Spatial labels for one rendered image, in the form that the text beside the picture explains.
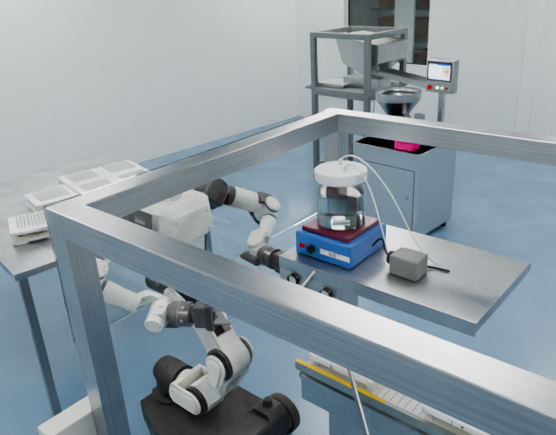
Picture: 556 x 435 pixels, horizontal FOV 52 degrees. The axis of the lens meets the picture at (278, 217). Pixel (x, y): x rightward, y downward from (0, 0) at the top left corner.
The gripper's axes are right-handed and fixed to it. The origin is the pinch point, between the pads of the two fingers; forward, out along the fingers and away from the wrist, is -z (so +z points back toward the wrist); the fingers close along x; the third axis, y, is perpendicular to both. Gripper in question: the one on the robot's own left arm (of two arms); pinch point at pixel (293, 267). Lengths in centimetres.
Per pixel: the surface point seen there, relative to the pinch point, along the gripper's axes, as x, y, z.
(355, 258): -31, 22, -51
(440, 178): 51, -243, 94
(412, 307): -27, 26, -74
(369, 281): -28, 26, -60
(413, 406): 16, 15, -69
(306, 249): -32, 28, -38
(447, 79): -25, -248, 97
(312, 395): 23, 28, -38
